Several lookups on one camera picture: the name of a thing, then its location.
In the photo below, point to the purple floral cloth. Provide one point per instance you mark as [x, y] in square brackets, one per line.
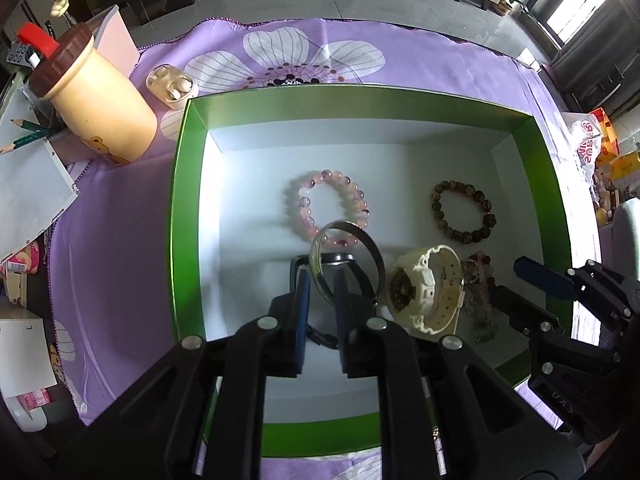
[125, 240]

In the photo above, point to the green pencil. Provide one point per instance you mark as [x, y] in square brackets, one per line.
[30, 125]
[30, 140]

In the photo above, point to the yellow paper bag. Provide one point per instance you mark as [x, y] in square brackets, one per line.
[607, 130]

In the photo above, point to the silver bangle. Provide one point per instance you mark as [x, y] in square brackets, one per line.
[316, 265]

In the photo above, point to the white plastic bag red print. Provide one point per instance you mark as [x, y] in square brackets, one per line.
[585, 145]

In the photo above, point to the grey remote control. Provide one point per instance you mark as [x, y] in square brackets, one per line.
[17, 55]

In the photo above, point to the pink paper box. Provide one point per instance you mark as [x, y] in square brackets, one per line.
[117, 45]

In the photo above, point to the cream bottle with brown lid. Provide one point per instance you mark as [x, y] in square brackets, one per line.
[100, 110]

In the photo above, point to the green cardboard box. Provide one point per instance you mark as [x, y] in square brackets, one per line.
[192, 210]

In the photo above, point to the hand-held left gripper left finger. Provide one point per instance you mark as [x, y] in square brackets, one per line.
[300, 310]

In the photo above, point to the cream earbud case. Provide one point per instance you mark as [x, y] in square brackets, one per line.
[170, 85]

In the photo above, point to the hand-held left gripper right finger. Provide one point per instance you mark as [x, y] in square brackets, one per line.
[342, 320]

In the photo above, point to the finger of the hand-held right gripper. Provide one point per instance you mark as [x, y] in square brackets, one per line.
[542, 275]
[520, 305]

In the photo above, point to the white cup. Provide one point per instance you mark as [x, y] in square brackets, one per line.
[25, 417]

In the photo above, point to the white paper sheets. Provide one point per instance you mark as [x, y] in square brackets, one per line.
[30, 195]

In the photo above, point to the white box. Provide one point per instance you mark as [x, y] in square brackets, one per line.
[25, 350]

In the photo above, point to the black wristband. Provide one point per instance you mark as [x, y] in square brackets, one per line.
[367, 282]

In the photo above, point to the cream wrist watch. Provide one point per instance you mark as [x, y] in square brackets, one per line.
[430, 310]

